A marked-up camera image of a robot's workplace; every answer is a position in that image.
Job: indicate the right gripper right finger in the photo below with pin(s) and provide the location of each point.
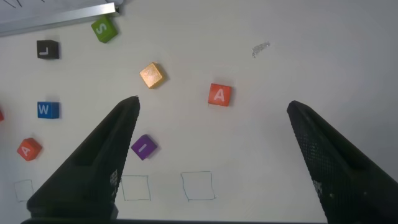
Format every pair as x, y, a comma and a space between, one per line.
342, 174

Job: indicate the blue letter W block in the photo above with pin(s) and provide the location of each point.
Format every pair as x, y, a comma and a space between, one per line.
47, 110

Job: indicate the black letter L block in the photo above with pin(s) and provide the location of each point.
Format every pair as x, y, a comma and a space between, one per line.
47, 49

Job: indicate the white BAAI sign board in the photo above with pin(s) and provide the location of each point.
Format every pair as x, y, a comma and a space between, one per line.
46, 18

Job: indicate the purple letter I block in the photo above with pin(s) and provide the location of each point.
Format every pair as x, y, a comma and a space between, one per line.
143, 147

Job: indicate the yellow letter block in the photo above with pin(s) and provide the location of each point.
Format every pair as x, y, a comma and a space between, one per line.
151, 75

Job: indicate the green letter S block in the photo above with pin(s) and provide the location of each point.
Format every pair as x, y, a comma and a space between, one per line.
104, 29

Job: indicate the orange letter A block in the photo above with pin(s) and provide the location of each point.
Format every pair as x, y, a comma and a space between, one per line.
29, 150
219, 95

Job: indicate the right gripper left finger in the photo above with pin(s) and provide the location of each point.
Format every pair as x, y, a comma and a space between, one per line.
93, 168

